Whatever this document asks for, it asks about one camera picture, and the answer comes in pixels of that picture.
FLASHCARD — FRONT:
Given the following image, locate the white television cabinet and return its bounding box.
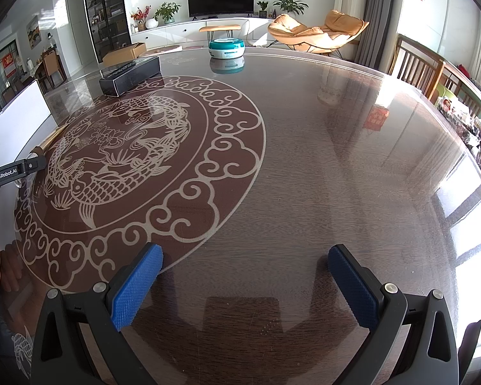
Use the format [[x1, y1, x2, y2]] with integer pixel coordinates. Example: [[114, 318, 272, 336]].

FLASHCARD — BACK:
[[129, 18, 277, 46]]

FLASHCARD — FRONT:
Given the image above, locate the wooden dining chair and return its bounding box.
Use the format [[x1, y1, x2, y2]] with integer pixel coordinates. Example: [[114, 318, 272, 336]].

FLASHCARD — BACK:
[[40, 50, 67, 91]]

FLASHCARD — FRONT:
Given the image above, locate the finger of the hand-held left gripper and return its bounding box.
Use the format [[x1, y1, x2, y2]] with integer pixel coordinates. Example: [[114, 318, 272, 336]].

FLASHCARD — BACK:
[[18, 156, 47, 176]]

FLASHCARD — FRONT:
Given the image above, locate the framed painting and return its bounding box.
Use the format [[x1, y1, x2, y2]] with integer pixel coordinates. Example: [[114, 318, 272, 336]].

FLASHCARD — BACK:
[[26, 15, 41, 47]]

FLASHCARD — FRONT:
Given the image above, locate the white container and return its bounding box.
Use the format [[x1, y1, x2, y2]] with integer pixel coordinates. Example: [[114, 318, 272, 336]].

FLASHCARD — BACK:
[[0, 79, 65, 177]]

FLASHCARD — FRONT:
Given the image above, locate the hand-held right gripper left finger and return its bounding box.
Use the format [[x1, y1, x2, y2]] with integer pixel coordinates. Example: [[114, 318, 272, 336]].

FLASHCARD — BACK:
[[31, 243, 164, 385]]

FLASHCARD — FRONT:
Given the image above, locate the green potted plant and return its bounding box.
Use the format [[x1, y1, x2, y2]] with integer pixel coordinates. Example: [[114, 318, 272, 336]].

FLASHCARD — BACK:
[[155, 2, 182, 24]]

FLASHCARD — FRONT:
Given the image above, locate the wooden bench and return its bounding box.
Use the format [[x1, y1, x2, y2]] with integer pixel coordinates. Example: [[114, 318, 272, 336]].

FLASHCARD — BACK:
[[199, 24, 241, 43]]

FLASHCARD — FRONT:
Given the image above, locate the red flower arrangement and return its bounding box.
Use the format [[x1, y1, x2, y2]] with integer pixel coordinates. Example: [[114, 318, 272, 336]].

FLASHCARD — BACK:
[[130, 6, 152, 31]]

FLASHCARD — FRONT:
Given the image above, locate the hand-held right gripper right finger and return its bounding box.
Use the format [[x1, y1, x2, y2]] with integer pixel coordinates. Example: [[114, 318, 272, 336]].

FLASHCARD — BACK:
[[327, 244, 460, 385]]

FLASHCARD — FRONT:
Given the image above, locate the assorted colourful clutter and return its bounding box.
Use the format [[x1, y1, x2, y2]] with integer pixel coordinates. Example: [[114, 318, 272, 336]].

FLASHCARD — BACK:
[[437, 92, 481, 165]]

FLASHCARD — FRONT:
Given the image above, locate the dark glass display cabinet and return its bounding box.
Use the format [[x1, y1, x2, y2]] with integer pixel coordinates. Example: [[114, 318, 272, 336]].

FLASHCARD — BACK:
[[82, 0, 130, 63]]

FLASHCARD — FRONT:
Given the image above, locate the teal round box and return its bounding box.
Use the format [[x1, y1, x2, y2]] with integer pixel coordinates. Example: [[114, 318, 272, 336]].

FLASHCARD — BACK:
[[208, 37, 247, 60]]

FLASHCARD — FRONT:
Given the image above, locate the orange lounge chair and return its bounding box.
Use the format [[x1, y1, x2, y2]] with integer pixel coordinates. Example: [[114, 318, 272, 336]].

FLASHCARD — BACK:
[[268, 10, 370, 54]]

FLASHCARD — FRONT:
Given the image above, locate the round floor cushion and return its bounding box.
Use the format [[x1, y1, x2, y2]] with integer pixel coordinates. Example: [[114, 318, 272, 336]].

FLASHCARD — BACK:
[[140, 46, 183, 57]]

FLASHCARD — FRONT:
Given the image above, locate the black television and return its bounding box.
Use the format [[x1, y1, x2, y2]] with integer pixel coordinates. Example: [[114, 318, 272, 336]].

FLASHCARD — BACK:
[[187, 0, 255, 19]]

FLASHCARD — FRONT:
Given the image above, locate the large leafy potted plant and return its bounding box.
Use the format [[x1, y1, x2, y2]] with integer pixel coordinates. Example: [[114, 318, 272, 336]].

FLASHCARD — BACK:
[[273, 0, 308, 17]]

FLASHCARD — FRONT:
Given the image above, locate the wooden slatted chair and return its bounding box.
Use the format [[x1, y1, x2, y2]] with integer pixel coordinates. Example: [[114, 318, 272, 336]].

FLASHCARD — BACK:
[[389, 34, 445, 101], [433, 64, 481, 121]]

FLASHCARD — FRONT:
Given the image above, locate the grey curtain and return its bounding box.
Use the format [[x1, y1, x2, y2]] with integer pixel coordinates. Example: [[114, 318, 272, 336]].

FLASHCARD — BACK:
[[353, 0, 405, 77]]

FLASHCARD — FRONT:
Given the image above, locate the brown cardboard box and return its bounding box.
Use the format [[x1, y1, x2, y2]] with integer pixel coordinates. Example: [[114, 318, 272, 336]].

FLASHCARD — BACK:
[[102, 42, 147, 66]]

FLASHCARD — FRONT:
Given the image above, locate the black cardboard box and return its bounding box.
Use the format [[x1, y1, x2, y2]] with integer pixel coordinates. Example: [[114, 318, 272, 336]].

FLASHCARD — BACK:
[[99, 56, 162, 97]]

